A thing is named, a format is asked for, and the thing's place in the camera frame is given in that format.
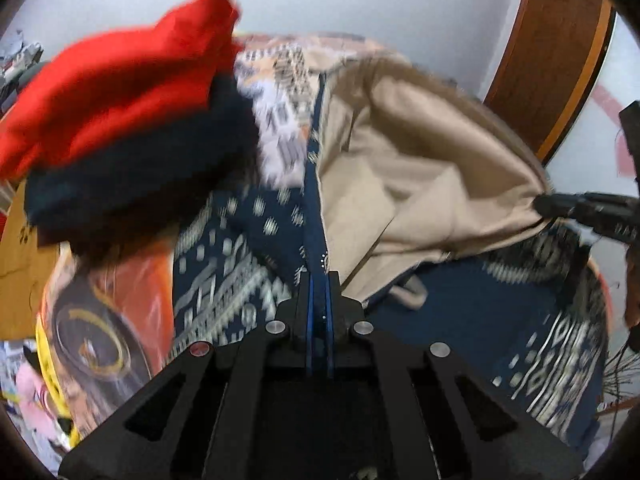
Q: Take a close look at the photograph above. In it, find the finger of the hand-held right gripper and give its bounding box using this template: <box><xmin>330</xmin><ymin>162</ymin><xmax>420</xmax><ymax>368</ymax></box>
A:
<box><xmin>533</xmin><ymin>192</ymin><xmax>640</xmax><ymax>217</ymax></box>
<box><xmin>550</xmin><ymin>207</ymin><xmax>640</xmax><ymax>244</ymax></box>

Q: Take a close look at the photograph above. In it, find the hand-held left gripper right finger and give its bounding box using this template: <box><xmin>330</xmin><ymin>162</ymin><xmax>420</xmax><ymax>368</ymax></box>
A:
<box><xmin>321</xmin><ymin>270</ymin><xmax>584</xmax><ymax>480</ymax></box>

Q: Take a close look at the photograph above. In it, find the navy patterned zip hoodie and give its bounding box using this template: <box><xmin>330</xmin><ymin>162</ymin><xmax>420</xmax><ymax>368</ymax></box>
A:
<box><xmin>170</xmin><ymin>52</ymin><xmax>611</xmax><ymax>453</ymax></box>

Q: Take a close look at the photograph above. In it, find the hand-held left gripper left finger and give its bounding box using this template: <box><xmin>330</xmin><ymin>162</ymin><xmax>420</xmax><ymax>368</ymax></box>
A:
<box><xmin>59</xmin><ymin>270</ymin><xmax>316</xmax><ymax>480</ymax></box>

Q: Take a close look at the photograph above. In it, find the yellow cloth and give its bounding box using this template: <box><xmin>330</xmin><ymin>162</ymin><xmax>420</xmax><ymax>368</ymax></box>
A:
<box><xmin>34</xmin><ymin>305</ymin><xmax>82</xmax><ymax>448</ymax></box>

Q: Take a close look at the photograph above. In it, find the white sliding door with hearts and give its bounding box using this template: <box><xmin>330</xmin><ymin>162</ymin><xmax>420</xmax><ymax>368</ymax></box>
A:
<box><xmin>544</xmin><ymin>14</ymin><xmax>640</xmax><ymax>202</ymax></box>

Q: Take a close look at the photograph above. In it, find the navy folded garment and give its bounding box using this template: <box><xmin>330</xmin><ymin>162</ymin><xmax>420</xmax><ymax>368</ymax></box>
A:
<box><xmin>22</xmin><ymin>76</ymin><xmax>262</xmax><ymax>233</ymax></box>

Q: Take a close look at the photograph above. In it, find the wooden door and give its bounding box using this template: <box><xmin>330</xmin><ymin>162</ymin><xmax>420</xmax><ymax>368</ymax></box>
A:
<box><xmin>481</xmin><ymin>0</ymin><xmax>617</xmax><ymax>164</ymax></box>

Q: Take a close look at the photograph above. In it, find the wooden lap desk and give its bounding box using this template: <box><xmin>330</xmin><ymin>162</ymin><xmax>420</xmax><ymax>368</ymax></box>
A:
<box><xmin>0</xmin><ymin>180</ymin><xmax>67</xmax><ymax>342</ymax></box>

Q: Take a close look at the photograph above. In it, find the red folded garment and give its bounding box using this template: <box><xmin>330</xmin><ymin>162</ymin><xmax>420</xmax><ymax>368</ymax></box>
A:
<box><xmin>0</xmin><ymin>0</ymin><xmax>247</xmax><ymax>182</ymax></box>

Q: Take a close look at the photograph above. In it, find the pile of household clutter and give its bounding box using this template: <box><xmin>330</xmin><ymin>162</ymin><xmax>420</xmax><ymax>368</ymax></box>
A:
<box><xmin>0</xmin><ymin>29</ymin><xmax>47</xmax><ymax>117</ymax></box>

